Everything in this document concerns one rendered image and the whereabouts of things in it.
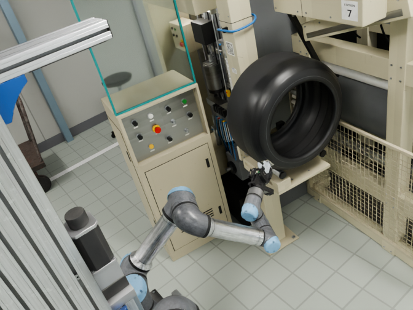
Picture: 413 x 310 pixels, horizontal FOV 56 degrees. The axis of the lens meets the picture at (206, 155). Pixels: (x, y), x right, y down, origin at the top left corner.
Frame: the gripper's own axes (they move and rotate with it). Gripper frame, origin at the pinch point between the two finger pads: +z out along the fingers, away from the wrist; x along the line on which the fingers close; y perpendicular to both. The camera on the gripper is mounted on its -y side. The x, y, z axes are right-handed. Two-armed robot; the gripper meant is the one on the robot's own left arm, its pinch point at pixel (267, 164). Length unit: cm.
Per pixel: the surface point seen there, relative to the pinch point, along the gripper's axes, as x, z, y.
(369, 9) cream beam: -65, 28, 43
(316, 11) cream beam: -41, 43, 47
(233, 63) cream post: 11, 46, 39
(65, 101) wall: 327, 183, 31
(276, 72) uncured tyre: -20.1, 20.3, 35.9
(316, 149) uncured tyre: -16.7, 21.2, -14.5
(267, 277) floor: 51, -4, -93
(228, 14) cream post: -1, 47, 64
